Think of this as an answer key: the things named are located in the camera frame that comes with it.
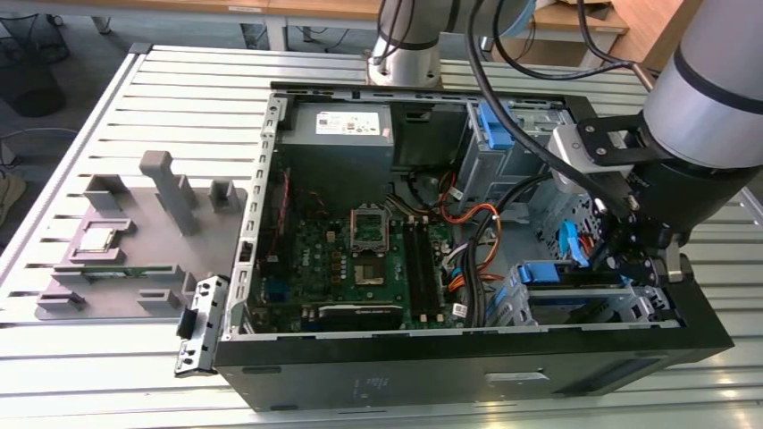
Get black bin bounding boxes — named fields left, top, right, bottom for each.
left=7, top=62, right=67, bottom=118

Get black RAM slot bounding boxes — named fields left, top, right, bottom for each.
left=402, top=216, right=429, bottom=324
left=420, top=216, right=445, bottom=324

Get black mesh basket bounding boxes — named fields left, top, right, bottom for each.
left=0, top=13, right=73, bottom=63

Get hard disk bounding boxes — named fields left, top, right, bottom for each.
left=514, top=262, right=633, bottom=310

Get silver disk bay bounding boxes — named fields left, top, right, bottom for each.
left=485, top=258, right=678, bottom=328

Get black graphics card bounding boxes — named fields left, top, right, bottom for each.
left=300, top=302, right=408, bottom=332

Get orange power wire bundle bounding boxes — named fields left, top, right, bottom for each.
left=442, top=266, right=506, bottom=299

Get grey power supply unit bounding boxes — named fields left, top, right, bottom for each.
left=276, top=100, right=398, bottom=203

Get empty blue drive carrier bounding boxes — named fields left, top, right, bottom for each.
left=476, top=103, right=517, bottom=151

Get CPU socket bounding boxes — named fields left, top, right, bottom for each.
left=349, top=252, right=389, bottom=288

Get black PC case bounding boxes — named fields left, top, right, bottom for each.
left=210, top=80, right=734, bottom=413

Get grey parts rack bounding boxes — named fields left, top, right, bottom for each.
left=34, top=149, right=250, bottom=322

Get metal card retention bracket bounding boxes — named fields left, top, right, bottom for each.
left=173, top=274, right=232, bottom=377

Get short wooden top desk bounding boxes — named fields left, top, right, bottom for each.
left=478, top=0, right=632, bottom=69

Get green motherboard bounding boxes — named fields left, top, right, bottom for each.
left=246, top=214, right=464, bottom=334

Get thick black cable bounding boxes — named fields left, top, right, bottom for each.
left=469, top=172, right=558, bottom=327
left=461, top=172, right=554, bottom=327

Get orange red wire loop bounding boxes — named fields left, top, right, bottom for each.
left=438, top=201, right=508, bottom=230

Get long wooden top desk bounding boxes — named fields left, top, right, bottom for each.
left=55, top=0, right=382, bottom=51

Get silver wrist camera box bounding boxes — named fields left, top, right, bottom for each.
left=545, top=124, right=636, bottom=194

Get yellow black power wires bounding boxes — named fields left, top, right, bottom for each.
left=384, top=192, right=442, bottom=221

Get silver CPU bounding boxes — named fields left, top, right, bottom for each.
left=79, top=227, right=117, bottom=252

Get green RAM stick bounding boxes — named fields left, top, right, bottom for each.
left=82, top=266, right=174, bottom=282

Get metal socket cover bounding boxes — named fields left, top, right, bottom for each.
left=349, top=203, right=393, bottom=255

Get brown wooden cabinet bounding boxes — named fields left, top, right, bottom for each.
left=606, top=0, right=686, bottom=75

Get silver drive cage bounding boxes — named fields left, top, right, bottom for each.
left=456, top=100, right=573, bottom=216

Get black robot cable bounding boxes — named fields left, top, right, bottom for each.
left=490, top=0, right=642, bottom=78
left=465, top=0, right=602, bottom=191

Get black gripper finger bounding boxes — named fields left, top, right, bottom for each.
left=592, top=196, right=642, bottom=273
left=612, top=223, right=696, bottom=290

